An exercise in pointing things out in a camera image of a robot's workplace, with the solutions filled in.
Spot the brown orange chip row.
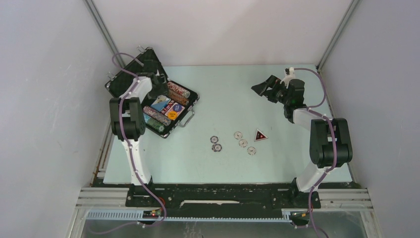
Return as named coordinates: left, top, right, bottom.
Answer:
left=168, top=90, right=189, bottom=106

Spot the blue card deck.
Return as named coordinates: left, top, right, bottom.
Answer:
left=150, top=95, right=171, bottom=112

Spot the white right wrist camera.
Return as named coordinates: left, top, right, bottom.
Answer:
left=281, top=67, right=296, bottom=87

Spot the blue small blind button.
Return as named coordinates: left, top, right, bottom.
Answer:
left=172, top=104, right=184, bottom=113

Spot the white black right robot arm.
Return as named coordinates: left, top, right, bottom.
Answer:
left=251, top=75, right=353, bottom=207

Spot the blue white poker chip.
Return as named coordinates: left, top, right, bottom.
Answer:
left=210, top=136, right=219, bottom=144
left=212, top=143, right=222, bottom=152

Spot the red dice row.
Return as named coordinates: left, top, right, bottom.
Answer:
left=161, top=100, right=175, bottom=114

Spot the yellow big blind button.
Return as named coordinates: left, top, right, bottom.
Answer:
left=167, top=111, right=178, bottom=120

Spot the purple chip row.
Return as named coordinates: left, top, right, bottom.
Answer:
left=143, top=106, right=172, bottom=126

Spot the red black triangle token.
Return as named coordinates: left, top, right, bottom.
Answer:
left=254, top=129, right=268, bottom=142

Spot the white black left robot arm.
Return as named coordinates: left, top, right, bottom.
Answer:
left=106, top=59, right=171, bottom=185

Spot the green blue chip row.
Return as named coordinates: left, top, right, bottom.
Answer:
left=143, top=114, right=165, bottom=132

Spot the black aluminium poker case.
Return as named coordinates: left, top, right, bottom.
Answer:
left=105, top=47, right=200, bottom=140

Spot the red card deck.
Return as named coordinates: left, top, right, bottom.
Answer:
left=162, top=102, right=185, bottom=120

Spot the red white chip row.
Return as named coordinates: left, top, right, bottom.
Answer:
left=167, top=81, right=191, bottom=98

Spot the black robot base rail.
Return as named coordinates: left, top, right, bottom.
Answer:
left=125, top=183, right=321, bottom=219

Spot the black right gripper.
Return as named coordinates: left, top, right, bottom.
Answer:
left=252, top=74, right=291, bottom=105

